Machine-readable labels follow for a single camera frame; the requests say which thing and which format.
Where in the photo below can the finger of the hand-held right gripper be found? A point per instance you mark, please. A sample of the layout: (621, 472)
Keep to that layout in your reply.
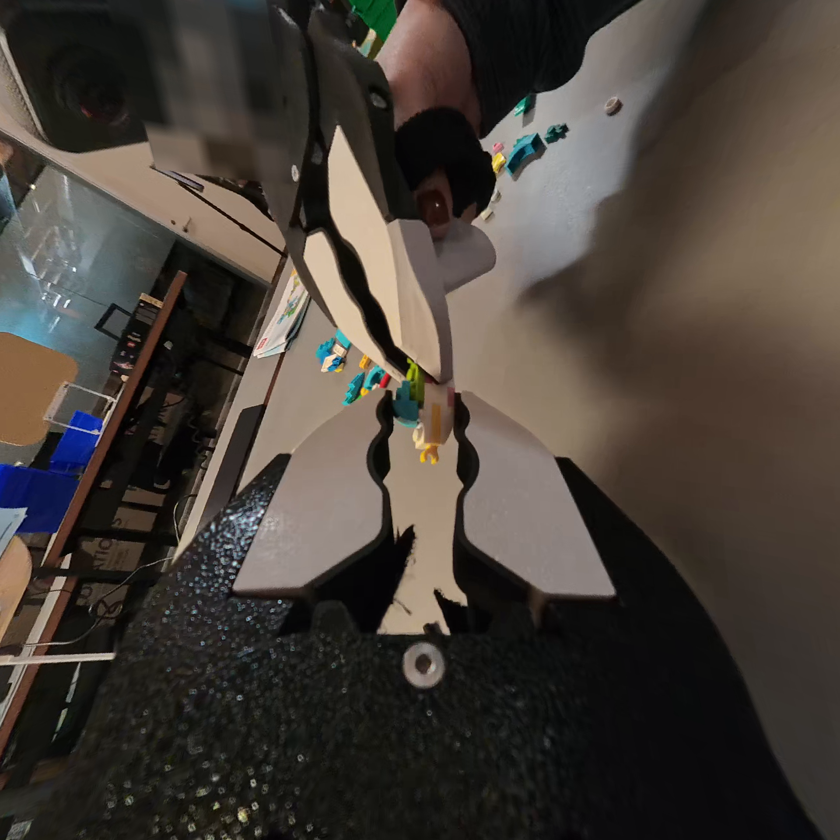
(328, 282)
(407, 289)

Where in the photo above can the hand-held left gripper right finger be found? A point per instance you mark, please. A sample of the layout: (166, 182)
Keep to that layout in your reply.
(525, 518)

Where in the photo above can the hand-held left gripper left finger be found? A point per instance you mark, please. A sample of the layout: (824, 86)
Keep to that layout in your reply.
(315, 518)

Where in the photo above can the small multicoloured lego build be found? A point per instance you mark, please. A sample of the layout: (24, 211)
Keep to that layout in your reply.
(433, 413)

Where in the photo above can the person's right forearm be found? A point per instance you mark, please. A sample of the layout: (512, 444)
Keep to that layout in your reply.
(525, 46)

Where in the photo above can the lego instruction booklet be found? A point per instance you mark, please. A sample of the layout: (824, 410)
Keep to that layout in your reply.
(282, 321)

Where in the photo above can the scatter of loose lego pieces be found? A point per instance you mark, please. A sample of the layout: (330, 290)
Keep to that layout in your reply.
(528, 148)

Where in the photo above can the small white round lego piece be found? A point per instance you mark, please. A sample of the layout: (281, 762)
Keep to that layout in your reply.
(613, 106)

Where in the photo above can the person's right hand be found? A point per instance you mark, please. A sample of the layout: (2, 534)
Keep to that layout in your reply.
(430, 59)

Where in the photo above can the green plastic bin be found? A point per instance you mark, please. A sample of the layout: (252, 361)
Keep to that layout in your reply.
(374, 13)

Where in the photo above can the black desk divider strip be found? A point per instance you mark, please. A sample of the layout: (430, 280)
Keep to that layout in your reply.
(237, 459)

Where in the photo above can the black tripod stand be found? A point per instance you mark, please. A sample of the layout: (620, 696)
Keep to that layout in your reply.
(180, 178)

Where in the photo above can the dark box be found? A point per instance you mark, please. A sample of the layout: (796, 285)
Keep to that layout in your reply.
(134, 341)

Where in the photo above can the wooden side desk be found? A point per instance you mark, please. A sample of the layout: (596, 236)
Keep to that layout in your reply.
(98, 453)

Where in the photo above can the blue storage bins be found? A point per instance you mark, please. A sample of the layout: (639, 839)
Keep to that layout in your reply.
(39, 492)

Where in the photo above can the tan rounded board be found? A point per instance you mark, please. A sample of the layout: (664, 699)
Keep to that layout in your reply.
(33, 387)

